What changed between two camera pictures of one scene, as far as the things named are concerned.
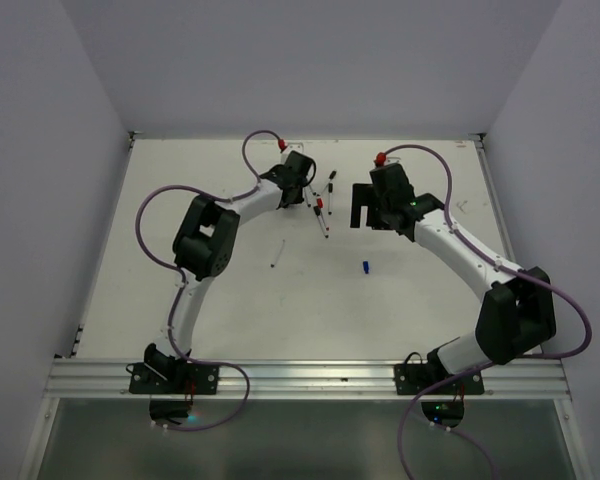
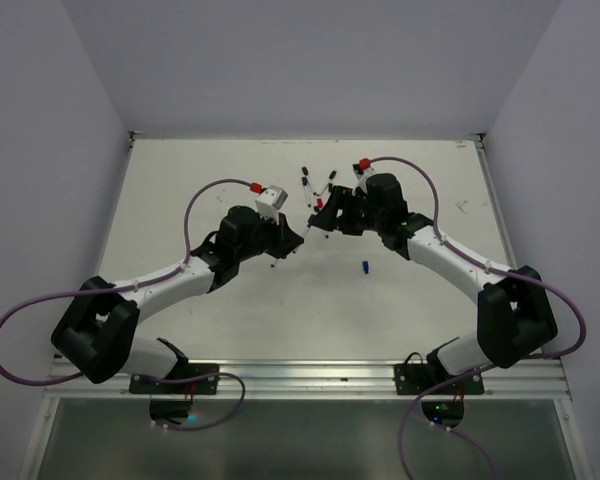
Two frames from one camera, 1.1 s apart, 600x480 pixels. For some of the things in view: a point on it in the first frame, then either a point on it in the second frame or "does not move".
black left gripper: (299, 198) to (285, 239)
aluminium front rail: (108, 379) does not move
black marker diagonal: (331, 177) does not move
